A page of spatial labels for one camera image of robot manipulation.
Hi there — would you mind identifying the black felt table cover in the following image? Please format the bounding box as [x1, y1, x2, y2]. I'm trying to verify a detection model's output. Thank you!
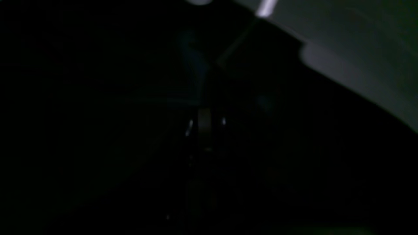
[1, 0, 417, 235]

